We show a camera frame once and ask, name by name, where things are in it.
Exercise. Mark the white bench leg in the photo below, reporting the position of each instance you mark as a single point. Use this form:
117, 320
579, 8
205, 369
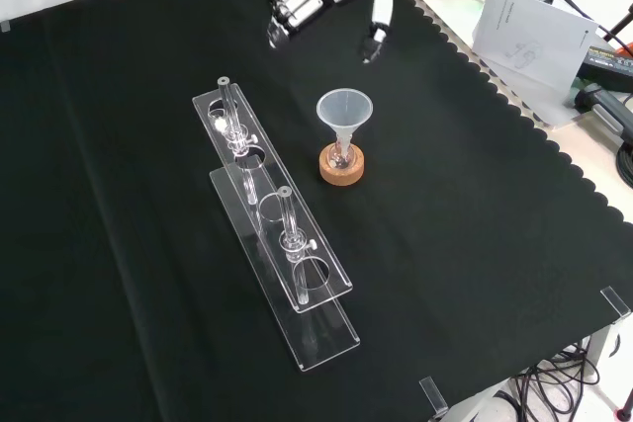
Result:
601, 353

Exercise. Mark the black bench cloth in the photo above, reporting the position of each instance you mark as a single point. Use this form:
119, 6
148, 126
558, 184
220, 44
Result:
445, 244

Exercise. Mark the translucent plastic funnel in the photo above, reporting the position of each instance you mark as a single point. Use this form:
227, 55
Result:
344, 110

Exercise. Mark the clear funnel stand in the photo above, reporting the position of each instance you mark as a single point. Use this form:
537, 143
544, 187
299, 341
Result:
277, 244

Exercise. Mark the black tripod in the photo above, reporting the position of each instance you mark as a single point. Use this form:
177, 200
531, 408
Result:
620, 26

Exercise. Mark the clear cloth clip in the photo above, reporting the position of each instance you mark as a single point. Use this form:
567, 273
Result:
434, 395
615, 302

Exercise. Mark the round-bottom glass flask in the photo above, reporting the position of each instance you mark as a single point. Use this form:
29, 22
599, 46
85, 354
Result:
342, 155

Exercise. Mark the white paper booklet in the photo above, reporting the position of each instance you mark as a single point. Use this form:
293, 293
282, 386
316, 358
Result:
534, 36

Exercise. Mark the clear weighing funnel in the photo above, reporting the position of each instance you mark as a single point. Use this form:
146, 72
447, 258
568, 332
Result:
221, 121

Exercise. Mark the black power adapter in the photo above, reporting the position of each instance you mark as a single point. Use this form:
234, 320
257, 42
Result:
610, 63

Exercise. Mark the grey tape piece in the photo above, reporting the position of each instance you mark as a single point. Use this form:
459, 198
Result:
5, 25

